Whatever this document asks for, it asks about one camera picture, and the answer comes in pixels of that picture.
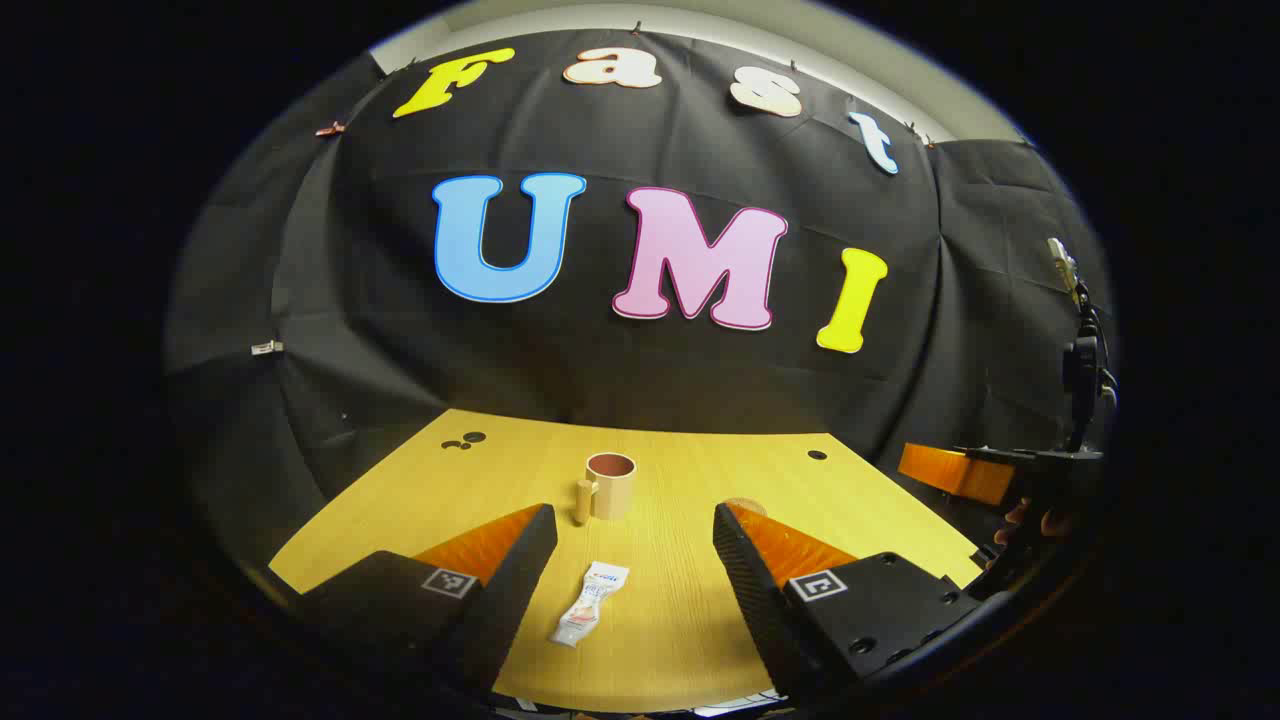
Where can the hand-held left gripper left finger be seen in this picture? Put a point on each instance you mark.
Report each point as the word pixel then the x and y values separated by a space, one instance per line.
pixel 520 580

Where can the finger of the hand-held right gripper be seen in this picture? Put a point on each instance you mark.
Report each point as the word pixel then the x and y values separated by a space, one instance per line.
pixel 955 473

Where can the round brown coaster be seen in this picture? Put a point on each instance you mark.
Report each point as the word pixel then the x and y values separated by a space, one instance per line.
pixel 750 506

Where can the wooden desktop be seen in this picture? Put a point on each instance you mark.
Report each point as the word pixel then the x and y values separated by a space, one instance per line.
pixel 450 480

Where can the beige cup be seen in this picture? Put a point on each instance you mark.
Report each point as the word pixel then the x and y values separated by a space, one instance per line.
pixel 612 495

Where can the white toothpaste tube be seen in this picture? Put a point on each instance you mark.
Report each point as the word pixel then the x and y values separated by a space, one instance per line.
pixel 590 605

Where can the copper cloth clip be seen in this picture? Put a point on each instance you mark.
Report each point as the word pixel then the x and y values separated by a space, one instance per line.
pixel 330 128

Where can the black backdrop cloth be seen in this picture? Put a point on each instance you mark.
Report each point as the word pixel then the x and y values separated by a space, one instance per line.
pixel 600 370

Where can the silver cloth clip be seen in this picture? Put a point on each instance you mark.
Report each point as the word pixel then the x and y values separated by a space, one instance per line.
pixel 267 347

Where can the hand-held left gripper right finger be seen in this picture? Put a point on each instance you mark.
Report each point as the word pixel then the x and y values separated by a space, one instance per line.
pixel 750 590

